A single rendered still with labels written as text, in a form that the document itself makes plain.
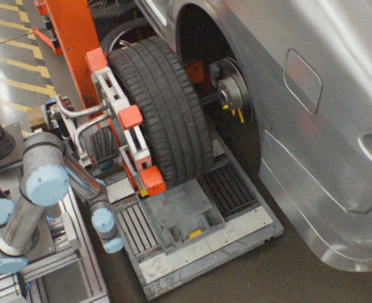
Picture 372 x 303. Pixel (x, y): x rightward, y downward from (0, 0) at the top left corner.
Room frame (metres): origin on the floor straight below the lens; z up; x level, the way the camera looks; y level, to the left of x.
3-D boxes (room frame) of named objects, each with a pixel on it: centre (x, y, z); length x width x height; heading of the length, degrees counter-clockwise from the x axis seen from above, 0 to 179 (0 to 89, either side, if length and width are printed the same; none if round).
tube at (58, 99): (1.40, 0.41, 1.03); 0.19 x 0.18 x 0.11; 111
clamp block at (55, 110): (1.43, 0.52, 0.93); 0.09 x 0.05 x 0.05; 111
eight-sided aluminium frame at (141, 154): (1.35, 0.27, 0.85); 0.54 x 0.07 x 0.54; 21
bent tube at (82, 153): (1.21, 0.35, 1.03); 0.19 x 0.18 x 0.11; 111
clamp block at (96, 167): (1.12, 0.40, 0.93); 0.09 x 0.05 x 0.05; 111
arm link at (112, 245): (0.83, 0.32, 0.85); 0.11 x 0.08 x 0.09; 21
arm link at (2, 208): (0.88, 0.68, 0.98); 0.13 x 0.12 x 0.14; 13
